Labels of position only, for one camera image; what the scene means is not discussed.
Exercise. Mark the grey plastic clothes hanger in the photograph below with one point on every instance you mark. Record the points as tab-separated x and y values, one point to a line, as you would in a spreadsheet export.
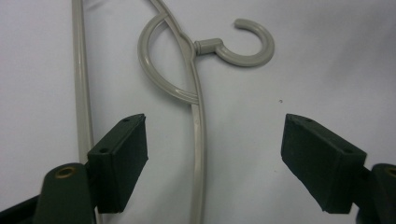
199	130

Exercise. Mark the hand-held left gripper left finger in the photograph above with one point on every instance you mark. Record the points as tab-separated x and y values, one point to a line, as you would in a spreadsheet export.
120	168

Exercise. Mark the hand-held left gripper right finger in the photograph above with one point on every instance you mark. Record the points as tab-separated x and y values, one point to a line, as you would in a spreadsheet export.
320	161

